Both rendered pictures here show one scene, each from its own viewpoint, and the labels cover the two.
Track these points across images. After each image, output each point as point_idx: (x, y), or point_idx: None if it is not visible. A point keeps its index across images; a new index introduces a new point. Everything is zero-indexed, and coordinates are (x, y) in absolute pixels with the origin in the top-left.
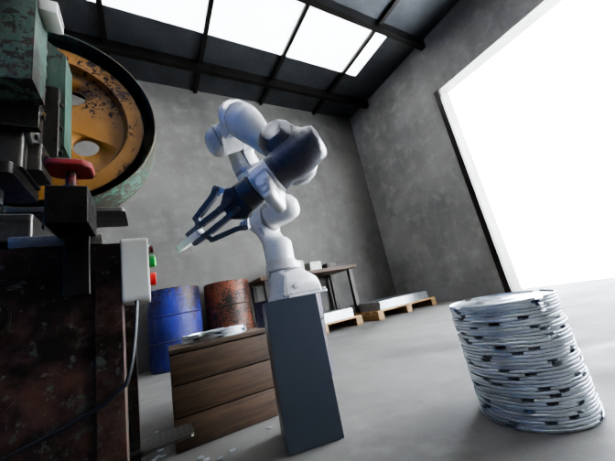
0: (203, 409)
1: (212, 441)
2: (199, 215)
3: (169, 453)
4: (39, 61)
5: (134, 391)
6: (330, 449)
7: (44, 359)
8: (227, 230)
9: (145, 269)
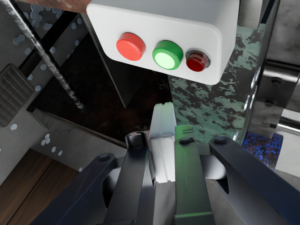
0: (34, 187)
1: (5, 179)
2: (225, 152)
3: (40, 148)
4: None
5: (95, 128)
6: None
7: None
8: (63, 211)
9: (142, 9)
